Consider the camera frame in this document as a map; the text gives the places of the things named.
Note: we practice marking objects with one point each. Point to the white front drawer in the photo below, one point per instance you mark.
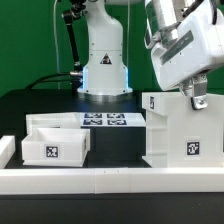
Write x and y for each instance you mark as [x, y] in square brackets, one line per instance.
[56, 147]

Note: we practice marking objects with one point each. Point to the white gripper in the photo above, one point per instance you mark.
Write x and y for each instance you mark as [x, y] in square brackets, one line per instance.
[186, 39]

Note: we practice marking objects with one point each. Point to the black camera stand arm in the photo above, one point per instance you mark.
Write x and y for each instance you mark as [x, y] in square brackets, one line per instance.
[69, 16]

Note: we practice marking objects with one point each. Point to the white sheet with markers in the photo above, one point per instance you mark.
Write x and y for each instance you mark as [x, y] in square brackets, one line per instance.
[90, 119]

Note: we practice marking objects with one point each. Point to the white drawer cabinet box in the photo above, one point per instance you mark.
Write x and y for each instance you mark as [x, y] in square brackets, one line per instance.
[179, 136]

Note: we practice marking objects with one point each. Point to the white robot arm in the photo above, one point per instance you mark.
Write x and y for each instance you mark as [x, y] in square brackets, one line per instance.
[105, 75]

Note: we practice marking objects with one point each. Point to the white fence frame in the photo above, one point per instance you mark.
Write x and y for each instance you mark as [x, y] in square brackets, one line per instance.
[101, 181]

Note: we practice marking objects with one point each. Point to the white rear drawer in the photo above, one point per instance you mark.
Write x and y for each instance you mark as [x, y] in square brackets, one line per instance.
[68, 120]

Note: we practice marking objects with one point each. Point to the white drawer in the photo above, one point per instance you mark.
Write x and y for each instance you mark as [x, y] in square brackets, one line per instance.
[56, 147]
[68, 120]

